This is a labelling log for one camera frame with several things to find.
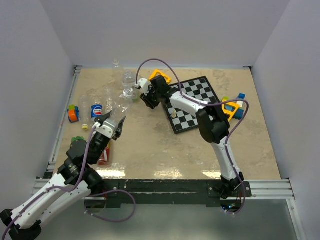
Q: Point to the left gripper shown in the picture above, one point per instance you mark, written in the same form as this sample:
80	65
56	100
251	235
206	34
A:
118	134

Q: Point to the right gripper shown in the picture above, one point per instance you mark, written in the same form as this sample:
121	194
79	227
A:
146	99

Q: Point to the grapefruit tea bottle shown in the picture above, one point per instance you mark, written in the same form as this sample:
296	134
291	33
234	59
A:
129	86

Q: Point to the clear Pocari bottle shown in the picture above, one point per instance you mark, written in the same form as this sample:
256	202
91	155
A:
117	71

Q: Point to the clear slim bottle white cap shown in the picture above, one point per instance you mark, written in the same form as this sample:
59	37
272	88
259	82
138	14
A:
122	101

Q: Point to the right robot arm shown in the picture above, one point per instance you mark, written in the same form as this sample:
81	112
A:
213	125

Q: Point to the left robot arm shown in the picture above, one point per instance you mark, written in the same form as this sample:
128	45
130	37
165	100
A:
74	180

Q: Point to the Pepsi label bottle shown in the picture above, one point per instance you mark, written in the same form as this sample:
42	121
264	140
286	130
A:
96	108

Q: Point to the clear bottle yellow cap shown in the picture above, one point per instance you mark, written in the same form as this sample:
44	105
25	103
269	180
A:
84	111

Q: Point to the red label tea bottle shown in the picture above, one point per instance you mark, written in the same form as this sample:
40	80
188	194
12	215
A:
104	159

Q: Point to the green plastic bottle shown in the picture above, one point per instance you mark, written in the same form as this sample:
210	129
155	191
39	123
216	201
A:
77	138

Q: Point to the white chess piece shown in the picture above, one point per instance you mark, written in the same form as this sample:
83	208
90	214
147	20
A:
174	114

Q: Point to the yellow triangle toy far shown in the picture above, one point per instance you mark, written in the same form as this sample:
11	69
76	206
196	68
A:
157	72

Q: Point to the yellow triangle toy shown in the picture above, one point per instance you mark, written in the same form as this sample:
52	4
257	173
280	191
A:
230	109
157	72

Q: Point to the chessboard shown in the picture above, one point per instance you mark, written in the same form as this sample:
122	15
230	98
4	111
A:
186	114

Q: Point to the colourful toy car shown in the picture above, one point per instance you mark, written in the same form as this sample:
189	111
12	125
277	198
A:
73	113

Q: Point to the yellow triangle toy right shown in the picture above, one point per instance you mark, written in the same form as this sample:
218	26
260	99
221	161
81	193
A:
230	109

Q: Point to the blue toy blocks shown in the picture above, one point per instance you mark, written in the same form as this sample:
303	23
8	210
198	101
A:
240	112

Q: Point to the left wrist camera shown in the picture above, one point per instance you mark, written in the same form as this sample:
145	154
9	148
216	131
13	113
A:
107	129

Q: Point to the black table front rail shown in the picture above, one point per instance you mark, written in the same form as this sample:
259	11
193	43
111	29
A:
169	192

